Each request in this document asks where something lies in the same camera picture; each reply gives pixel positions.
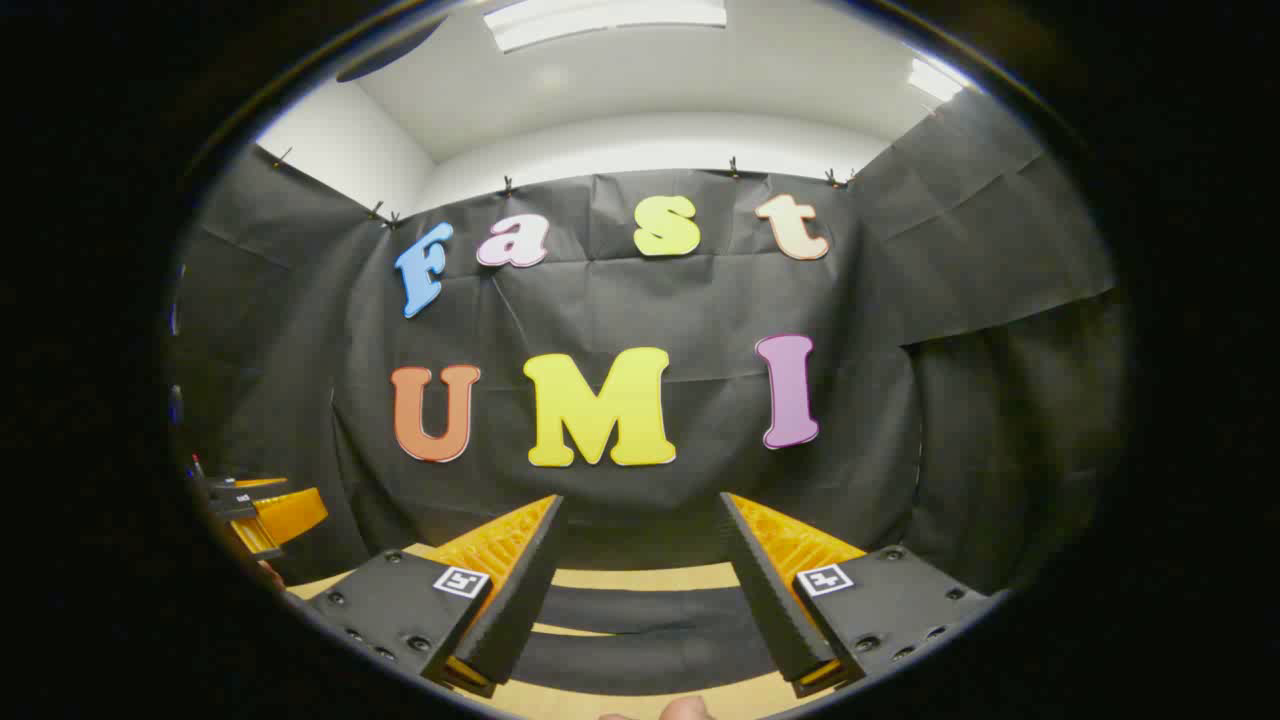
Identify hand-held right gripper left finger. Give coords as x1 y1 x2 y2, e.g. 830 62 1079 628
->
305 493 569 699

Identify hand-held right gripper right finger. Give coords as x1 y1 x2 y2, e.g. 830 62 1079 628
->
718 491 991 699

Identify black jeans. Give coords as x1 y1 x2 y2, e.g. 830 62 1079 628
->
515 587 783 696

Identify black backdrop cloth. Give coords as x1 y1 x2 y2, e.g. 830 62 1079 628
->
165 85 1131 601

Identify small ceiling light panel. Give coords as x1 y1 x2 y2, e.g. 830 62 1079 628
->
907 57 967 104

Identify long ceiling light panel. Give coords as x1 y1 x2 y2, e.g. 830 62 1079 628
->
483 0 728 54

